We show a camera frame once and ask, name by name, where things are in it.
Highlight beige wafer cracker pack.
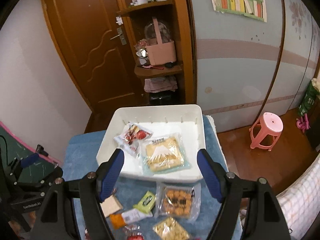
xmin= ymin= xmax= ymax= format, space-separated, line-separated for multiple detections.
xmin=100 ymin=195 xmax=123 ymax=218

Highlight orange white snack bar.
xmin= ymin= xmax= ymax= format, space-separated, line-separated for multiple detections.
xmin=109 ymin=209 xmax=153 ymax=230

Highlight clear bag fried balls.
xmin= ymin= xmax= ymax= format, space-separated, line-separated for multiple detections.
xmin=155 ymin=183 xmax=202 ymax=222

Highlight green small snack packet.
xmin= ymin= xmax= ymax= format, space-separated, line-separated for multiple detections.
xmin=133 ymin=191 xmax=156 ymax=214

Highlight red candy clear packet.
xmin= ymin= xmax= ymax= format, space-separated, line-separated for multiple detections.
xmin=123 ymin=224 xmax=145 ymax=240

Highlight red white snack packet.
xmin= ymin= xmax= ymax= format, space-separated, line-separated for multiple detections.
xmin=114 ymin=122 xmax=153 ymax=157

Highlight mountain print cracker pack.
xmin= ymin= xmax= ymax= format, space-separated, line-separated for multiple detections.
xmin=139 ymin=133 xmax=191 ymax=176

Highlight yellow puffed snack pack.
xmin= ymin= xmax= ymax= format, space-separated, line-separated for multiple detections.
xmin=152 ymin=217 xmax=191 ymax=240

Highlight blue plush table cloth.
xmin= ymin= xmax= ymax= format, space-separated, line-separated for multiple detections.
xmin=63 ymin=115 xmax=228 ymax=239

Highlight pink plastic stool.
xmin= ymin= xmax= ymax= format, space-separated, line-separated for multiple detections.
xmin=249 ymin=112 xmax=284 ymax=151

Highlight white checked bedding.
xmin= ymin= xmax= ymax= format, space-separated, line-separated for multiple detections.
xmin=277 ymin=157 xmax=319 ymax=239

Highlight white plastic storage bin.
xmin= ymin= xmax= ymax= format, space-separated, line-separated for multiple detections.
xmin=96 ymin=105 xmax=206 ymax=183

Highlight folded pink cloths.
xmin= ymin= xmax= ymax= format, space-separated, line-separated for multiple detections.
xmin=144 ymin=76 xmax=178 ymax=93

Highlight green flower wrap bag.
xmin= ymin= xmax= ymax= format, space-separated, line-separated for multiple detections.
xmin=298 ymin=77 xmax=319 ymax=116

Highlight brown wooden door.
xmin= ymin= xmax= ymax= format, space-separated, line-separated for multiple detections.
xmin=42 ymin=0 xmax=147 ymax=113

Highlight wooden corner shelf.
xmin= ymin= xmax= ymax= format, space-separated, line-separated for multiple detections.
xmin=117 ymin=0 xmax=196 ymax=105

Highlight green chalkboard pink frame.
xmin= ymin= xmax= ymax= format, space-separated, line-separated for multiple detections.
xmin=1 ymin=123 xmax=62 ymax=183

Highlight pink handled basket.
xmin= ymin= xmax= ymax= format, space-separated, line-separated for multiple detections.
xmin=144 ymin=17 xmax=177 ymax=66

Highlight silver door handle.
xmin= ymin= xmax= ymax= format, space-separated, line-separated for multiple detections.
xmin=110 ymin=27 xmax=127 ymax=46

